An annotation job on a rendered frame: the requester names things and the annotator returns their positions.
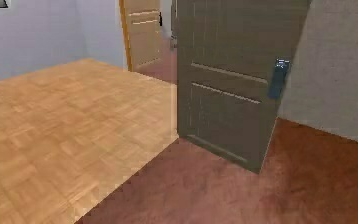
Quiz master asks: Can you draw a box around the dark brown room door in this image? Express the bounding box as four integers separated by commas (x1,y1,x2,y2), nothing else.
176,0,312,175

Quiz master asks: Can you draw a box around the light tan room door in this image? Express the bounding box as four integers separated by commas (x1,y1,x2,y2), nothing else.
118,0,163,73

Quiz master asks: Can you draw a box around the dark blue door handle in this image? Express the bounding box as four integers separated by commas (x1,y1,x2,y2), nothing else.
267,57,292,100

